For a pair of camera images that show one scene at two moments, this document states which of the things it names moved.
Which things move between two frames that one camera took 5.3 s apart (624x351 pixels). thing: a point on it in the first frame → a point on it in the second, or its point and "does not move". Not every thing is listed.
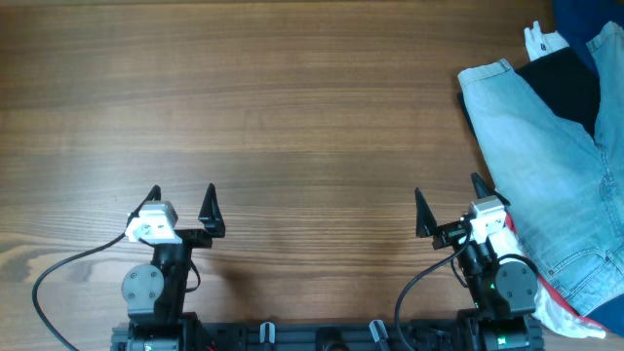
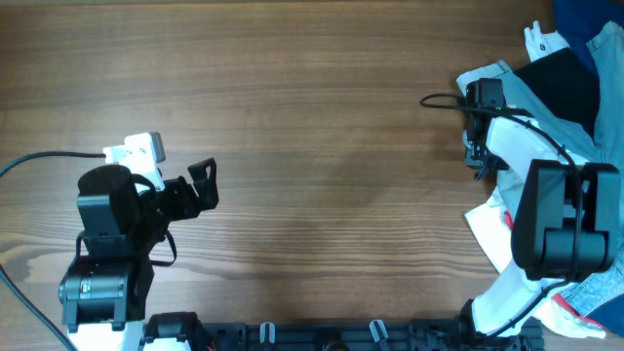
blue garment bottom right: x=610 y=315 does not move
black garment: x=565 y=79 does not move
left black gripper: x=210 y=218 → x=206 y=191
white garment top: x=539 y=44 does not move
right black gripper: x=426 y=226 → x=471 y=160
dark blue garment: x=579 y=21 does not move
